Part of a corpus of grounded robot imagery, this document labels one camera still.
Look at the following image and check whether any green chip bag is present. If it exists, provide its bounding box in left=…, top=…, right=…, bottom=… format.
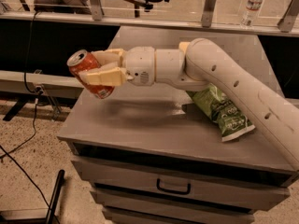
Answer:
left=187, top=84, right=255, bottom=142

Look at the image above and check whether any black floor stand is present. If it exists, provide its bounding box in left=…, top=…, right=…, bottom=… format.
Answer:
left=0, top=169, right=66, bottom=224

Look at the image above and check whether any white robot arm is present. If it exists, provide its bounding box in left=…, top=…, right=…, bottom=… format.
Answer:
left=79, top=38, right=299, bottom=170

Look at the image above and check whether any clear plastic water bottle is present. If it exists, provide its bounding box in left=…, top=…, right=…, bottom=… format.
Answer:
left=240, top=0, right=263, bottom=28

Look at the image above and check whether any yellow sponge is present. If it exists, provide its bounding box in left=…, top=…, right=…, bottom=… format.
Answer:
left=178, top=42, right=190, bottom=54

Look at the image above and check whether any black power cable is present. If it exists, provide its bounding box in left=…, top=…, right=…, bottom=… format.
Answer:
left=0, top=10, right=50, bottom=210

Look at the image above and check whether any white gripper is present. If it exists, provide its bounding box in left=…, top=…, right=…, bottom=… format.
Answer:
left=78, top=47, right=155, bottom=87

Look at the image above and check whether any metal bracket right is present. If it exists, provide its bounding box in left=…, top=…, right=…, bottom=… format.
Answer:
left=278, top=0, right=299, bottom=33

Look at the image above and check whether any metal bracket middle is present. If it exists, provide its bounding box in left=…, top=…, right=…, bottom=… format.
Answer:
left=201, top=0, right=217, bottom=28

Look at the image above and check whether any metal bracket left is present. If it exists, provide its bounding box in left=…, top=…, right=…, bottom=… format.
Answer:
left=90, top=0, right=104, bottom=21

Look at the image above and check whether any metal bracket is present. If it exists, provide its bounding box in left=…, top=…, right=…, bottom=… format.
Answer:
left=90, top=0, right=104, bottom=21
left=201, top=0, right=217, bottom=28
left=278, top=0, right=299, bottom=33

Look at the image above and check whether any red coke can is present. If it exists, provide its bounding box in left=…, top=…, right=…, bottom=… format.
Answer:
left=66, top=49, right=114, bottom=99

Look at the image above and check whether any grey drawer cabinet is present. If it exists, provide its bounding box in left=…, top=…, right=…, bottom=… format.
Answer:
left=59, top=26, right=298, bottom=224

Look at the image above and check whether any black drawer handle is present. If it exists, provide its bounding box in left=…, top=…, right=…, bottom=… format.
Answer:
left=156, top=178, right=192, bottom=195

